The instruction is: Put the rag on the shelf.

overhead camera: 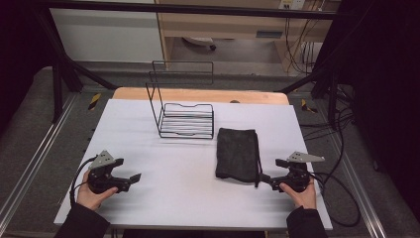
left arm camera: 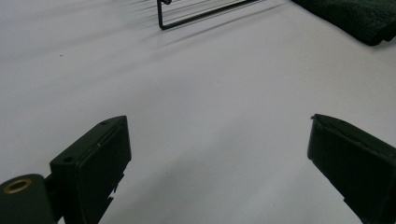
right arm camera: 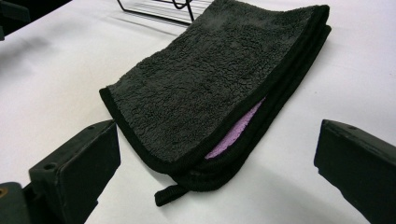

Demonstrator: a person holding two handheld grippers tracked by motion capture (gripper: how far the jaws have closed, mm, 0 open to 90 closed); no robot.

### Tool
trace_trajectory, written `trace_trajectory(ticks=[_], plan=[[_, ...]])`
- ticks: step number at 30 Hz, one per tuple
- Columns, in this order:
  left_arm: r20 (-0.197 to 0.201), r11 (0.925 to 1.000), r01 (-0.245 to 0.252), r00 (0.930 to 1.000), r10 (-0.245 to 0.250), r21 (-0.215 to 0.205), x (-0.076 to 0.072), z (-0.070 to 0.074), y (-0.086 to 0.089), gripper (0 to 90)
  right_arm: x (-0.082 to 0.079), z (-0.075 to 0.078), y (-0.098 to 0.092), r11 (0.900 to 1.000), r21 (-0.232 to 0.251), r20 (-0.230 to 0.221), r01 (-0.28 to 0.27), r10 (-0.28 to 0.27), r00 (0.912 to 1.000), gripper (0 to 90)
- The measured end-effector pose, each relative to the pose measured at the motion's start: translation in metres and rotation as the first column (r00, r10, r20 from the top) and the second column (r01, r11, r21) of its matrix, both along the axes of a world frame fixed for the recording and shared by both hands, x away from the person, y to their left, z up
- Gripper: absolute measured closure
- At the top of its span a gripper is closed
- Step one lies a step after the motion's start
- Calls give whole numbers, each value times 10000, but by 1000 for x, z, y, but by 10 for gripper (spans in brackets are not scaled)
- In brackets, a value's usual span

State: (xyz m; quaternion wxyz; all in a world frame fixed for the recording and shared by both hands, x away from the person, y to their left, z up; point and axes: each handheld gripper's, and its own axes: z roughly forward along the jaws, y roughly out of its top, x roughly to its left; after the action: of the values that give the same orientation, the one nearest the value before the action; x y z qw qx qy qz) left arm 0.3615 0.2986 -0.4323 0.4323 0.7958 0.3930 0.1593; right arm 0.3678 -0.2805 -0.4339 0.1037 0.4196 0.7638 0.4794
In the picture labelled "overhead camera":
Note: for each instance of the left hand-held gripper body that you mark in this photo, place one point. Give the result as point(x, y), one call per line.
point(104, 181)

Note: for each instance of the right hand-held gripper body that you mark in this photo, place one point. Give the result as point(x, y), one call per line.
point(297, 178)

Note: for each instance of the dark grey towel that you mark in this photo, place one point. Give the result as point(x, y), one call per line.
point(236, 155)

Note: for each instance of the person's right hand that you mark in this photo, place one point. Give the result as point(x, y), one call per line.
point(305, 198)

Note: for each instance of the person's left hand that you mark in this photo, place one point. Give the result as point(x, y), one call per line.
point(89, 198)

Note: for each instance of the white table board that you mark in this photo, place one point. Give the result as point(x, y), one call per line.
point(178, 198)

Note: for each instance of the yellow black tape marker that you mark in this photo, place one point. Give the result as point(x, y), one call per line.
point(94, 101)
point(307, 106)

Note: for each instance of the black metal stand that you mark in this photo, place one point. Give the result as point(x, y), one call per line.
point(57, 86)
point(332, 95)

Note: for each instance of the wooden table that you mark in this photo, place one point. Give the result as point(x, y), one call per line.
point(198, 95)

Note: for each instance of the dark curtain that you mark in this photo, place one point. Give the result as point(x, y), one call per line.
point(20, 49)
point(386, 82)

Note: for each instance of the white cabinet panel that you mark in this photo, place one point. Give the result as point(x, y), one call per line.
point(105, 36)

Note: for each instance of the chair base with caster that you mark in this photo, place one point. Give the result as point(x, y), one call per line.
point(199, 41)

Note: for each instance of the wooden desk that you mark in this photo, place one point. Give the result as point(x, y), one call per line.
point(231, 24)

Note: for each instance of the white power strip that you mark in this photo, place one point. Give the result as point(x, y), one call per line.
point(292, 4)

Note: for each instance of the aluminium rail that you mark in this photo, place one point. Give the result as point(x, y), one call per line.
point(360, 195)
point(36, 158)

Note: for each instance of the black frame crossbar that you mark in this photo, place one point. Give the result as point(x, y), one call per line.
point(198, 10)

